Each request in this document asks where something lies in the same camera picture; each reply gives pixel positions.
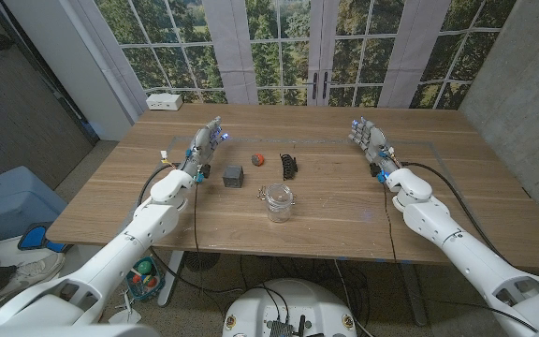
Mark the white power strip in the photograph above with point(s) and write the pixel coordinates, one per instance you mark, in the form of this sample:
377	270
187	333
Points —
164	101

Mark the white table leg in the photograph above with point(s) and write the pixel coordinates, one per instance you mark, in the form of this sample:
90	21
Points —
170	281

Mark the clear glass hinged jar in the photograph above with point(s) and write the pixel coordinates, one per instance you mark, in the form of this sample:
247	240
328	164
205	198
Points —
279	206

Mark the printed window backdrop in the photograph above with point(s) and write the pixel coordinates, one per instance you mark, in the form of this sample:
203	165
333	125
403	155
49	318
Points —
279	47

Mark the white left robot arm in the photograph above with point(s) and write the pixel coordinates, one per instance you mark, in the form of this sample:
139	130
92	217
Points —
124	248

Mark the white left robot shoulder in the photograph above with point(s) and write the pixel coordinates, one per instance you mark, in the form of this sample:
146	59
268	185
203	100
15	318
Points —
63	331

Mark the dark grey block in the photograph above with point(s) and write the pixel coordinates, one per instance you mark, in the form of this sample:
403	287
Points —
233	177

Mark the blue plastic bin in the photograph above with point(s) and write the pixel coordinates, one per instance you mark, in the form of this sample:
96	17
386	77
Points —
12	201

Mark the grey table leg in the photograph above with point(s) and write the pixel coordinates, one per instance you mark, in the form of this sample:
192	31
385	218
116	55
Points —
414	295

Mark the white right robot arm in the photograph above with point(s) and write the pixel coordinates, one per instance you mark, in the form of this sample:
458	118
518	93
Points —
466	253

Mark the basket of colourful toys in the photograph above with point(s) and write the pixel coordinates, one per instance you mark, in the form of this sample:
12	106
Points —
144	279

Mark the round black floor disc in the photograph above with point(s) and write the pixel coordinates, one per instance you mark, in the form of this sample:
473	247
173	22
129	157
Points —
201	261

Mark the black hair clip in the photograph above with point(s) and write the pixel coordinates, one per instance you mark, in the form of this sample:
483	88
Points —
288	167

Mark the blue black paddle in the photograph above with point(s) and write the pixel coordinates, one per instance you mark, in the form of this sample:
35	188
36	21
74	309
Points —
33	238

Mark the white robot torso base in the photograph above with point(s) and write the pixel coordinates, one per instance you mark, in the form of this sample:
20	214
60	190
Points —
293	304

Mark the white sneaker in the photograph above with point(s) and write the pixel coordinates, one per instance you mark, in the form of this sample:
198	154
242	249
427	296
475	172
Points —
31	273

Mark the small orange red ball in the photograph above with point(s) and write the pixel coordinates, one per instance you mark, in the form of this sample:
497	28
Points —
257	160

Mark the white toy on floor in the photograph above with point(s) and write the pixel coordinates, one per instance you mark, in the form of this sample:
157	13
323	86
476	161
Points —
126	309

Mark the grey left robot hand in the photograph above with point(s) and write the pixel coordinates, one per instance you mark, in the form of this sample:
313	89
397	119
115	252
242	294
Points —
200	145

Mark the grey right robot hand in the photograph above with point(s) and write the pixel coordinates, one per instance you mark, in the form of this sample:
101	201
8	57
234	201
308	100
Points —
374	140

